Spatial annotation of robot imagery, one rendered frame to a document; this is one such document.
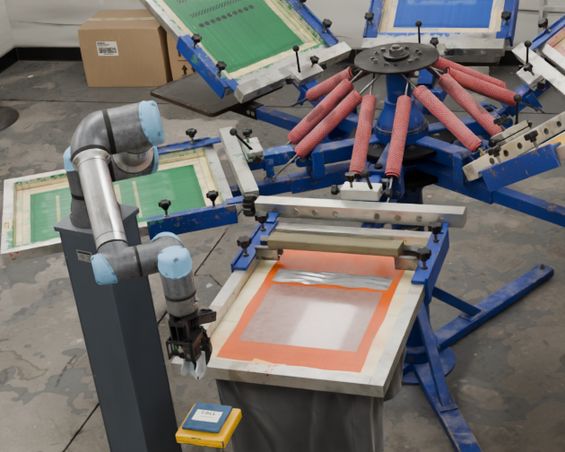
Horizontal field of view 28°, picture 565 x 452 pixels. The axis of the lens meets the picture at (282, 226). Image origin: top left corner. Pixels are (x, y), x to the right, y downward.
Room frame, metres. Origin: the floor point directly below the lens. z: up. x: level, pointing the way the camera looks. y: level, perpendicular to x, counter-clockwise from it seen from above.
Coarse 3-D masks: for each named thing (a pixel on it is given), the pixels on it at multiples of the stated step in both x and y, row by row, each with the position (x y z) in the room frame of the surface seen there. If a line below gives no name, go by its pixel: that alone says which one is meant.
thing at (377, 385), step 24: (408, 240) 3.01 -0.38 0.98; (240, 288) 2.88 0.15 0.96; (408, 312) 2.59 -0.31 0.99; (216, 360) 2.48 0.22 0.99; (384, 360) 2.38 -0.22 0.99; (288, 384) 2.37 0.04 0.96; (312, 384) 2.35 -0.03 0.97; (336, 384) 2.32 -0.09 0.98; (360, 384) 2.30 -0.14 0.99; (384, 384) 2.29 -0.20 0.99
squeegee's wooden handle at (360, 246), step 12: (276, 240) 2.96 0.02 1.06; (288, 240) 2.95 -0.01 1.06; (300, 240) 2.94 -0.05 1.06; (312, 240) 2.93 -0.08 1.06; (324, 240) 2.93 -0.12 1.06; (336, 240) 2.92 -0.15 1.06; (348, 240) 2.91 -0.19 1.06; (360, 240) 2.91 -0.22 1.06; (372, 240) 2.90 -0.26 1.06; (384, 240) 2.89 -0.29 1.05; (396, 240) 2.88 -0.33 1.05; (336, 252) 2.89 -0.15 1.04; (348, 252) 2.87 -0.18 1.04; (360, 252) 2.86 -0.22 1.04; (372, 252) 2.85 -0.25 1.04; (384, 252) 2.83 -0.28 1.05; (396, 252) 2.82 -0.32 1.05
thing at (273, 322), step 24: (288, 264) 3.00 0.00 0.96; (312, 264) 2.98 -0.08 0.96; (336, 264) 2.96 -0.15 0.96; (264, 288) 2.87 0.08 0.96; (288, 288) 2.85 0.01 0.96; (312, 288) 2.84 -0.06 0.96; (264, 312) 2.74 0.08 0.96; (288, 312) 2.72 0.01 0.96; (312, 312) 2.71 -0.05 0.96; (240, 336) 2.63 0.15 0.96; (264, 336) 2.61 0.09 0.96; (288, 336) 2.60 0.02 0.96; (240, 360) 2.52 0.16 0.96; (264, 360) 2.50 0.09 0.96; (288, 360) 2.49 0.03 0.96
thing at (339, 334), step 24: (360, 264) 2.94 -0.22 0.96; (384, 264) 2.92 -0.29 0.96; (336, 288) 2.82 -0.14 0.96; (360, 288) 2.80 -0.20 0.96; (336, 312) 2.69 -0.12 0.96; (360, 312) 2.68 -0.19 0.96; (384, 312) 2.66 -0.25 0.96; (312, 336) 2.58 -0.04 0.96; (336, 336) 2.57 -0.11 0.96; (360, 336) 2.56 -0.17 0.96; (312, 360) 2.47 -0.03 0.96; (336, 360) 2.46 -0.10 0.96; (360, 360) 2.45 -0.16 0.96
